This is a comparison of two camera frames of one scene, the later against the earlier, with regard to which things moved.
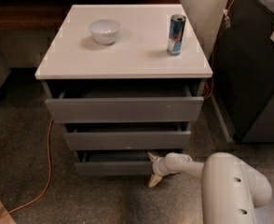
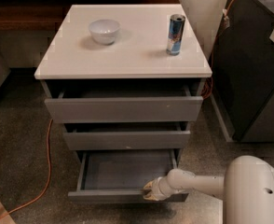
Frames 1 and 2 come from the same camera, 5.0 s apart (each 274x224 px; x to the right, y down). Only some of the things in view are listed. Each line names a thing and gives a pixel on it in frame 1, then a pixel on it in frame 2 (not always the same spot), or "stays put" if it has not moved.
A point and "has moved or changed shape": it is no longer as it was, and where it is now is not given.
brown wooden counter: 47,13 stays put
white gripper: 158,166 -> 156,189
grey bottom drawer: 114,162 has moved or changed shape
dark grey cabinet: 248,84 stays put
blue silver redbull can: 177,24 stays put
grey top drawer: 125,103 stays put
